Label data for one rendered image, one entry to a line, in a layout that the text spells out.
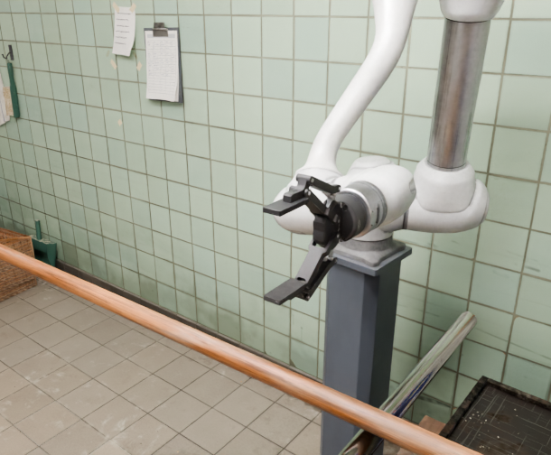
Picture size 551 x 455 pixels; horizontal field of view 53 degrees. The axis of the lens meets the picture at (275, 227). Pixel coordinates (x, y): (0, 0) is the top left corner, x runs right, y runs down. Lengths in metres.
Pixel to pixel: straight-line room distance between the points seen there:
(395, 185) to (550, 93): 0.89
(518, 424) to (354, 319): 0.54
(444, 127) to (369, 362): 0.73
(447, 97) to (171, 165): 1.64
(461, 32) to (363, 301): 0.75
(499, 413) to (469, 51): 0.81
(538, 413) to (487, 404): 0.11
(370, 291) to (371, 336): 0.15
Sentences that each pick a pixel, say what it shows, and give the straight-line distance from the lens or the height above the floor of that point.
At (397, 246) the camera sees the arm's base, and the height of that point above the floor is 1.02.
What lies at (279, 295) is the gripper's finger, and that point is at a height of 1.28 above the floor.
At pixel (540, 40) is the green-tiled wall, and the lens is 1.79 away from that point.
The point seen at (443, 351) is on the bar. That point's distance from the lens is 0.90.
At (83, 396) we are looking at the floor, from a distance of 2.78.
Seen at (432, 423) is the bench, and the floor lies 0.58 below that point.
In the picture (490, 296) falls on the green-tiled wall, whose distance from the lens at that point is 2.01.
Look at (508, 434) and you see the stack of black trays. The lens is 1.33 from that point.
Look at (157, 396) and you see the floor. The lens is 2.69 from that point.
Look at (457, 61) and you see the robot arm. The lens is 1.37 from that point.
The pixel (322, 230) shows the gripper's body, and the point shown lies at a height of 1.34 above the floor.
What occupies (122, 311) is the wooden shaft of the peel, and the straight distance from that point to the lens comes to 0.96.
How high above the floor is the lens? 1.66
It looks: 22 degrees down
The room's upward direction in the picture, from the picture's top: straight up
